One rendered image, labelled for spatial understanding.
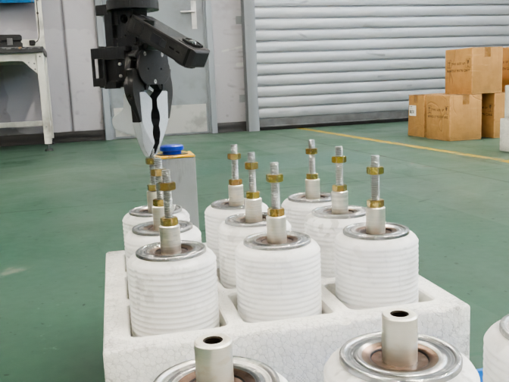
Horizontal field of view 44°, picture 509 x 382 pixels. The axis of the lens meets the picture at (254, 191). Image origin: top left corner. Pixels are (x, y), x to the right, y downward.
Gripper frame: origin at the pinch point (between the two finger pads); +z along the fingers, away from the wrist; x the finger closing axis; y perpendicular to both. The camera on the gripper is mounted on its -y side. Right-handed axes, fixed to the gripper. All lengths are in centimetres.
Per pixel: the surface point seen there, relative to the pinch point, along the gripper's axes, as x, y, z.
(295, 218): -10.4, -16.8, 11.5
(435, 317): 6.8, -40.3, 17.2
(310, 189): -14.0, -17.8, 7.8
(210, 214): -3.4, -6.5, 10.0
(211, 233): -3.3, -6.6, 12.8
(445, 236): -98, -22, 34
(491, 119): -379, -1, 21
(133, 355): 27.1, -15.7, 17.3
